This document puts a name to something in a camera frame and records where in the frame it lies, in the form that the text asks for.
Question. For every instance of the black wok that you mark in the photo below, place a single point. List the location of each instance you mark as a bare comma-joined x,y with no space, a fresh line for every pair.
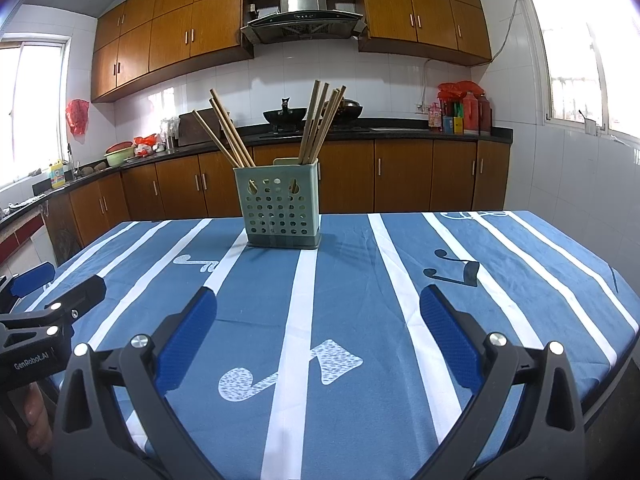
284,116

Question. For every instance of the small kitchen window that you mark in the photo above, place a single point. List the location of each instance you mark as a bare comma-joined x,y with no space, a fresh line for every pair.
37,110

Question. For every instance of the blue white striped tablecloth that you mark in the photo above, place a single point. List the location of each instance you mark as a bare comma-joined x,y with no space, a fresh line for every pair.
360,300

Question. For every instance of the small yellow box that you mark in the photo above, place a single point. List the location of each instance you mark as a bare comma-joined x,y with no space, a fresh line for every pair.
458,125

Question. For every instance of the large kitchen window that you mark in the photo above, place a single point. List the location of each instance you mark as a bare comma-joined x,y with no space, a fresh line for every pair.
595,45

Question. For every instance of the dark red thermos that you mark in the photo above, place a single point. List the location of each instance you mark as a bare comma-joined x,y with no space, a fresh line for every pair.
485,115

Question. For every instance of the black kitchen countertop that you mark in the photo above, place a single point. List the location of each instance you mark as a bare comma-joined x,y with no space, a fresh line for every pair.
400,133

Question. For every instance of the green perforated chopstick holder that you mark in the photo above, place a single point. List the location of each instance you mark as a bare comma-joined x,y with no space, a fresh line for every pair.
280,210

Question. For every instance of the dark wooden cutting board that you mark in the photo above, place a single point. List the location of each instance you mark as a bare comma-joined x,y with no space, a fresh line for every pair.
192,132

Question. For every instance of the person's left hand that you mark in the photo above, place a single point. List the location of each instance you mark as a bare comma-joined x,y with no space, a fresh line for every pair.
39,417

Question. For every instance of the wooden upper wall cabinets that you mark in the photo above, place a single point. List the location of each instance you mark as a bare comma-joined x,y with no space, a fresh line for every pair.
170,35

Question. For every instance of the bright red thermos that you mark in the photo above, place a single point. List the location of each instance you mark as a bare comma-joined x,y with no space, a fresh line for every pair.
471,114

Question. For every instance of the gas stove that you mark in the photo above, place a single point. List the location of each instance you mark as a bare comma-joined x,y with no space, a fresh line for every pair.
280,135

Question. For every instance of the metal mug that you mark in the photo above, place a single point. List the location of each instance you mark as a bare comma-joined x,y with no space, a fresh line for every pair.
591,126

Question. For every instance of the red bag with food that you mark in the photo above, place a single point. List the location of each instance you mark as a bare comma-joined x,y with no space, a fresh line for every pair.
145,145

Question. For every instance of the wooden lower kitchen cabinets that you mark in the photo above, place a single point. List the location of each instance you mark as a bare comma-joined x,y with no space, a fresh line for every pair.
400,175

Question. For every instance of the hanging red plastic bag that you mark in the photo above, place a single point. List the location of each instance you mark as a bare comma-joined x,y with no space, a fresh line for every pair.
78,116

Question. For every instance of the green basin with red lid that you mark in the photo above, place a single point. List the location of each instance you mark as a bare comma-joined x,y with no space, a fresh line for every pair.
119,156

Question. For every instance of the wok with lid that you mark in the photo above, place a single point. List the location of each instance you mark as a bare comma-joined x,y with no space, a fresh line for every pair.
351,110

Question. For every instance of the pink bottle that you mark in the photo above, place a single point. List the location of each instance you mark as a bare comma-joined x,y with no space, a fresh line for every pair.
435,119

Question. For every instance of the yellow detergent bottle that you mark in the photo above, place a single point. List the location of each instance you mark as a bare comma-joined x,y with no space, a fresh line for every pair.
58,175

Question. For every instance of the small blue box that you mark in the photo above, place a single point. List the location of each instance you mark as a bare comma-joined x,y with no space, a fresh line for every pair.
448,124

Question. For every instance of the green bottle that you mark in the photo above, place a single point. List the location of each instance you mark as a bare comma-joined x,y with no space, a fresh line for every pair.
458,109

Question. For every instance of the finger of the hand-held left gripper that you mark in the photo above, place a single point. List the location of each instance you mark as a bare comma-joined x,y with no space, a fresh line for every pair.
32,276
82,294

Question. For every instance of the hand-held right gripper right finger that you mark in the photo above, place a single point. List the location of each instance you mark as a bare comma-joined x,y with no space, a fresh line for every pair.
450,340

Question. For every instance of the red bag over bottles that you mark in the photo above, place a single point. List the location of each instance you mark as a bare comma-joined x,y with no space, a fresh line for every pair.
457,89

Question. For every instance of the metal faucet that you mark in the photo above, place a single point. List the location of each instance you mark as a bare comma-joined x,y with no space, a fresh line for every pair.
74,160

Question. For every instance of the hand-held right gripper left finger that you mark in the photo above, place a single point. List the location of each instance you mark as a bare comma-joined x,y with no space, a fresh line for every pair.
186,340

